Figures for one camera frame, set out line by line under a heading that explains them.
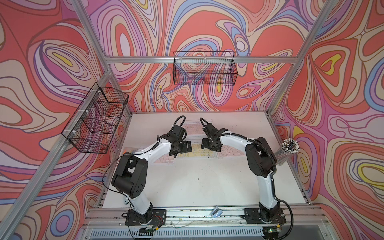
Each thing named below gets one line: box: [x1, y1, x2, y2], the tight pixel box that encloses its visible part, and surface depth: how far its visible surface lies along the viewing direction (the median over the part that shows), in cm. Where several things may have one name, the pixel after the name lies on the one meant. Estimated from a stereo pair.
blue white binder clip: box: [210, 207, 223, 218], surface depth 75 cm
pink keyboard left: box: [153, 153, 174, 164], surface depth 95 cm
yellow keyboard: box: [177, 144, 216, 159], surface depth 98 cm
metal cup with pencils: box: [274, 137, 301, 166], surface depth 84 cm
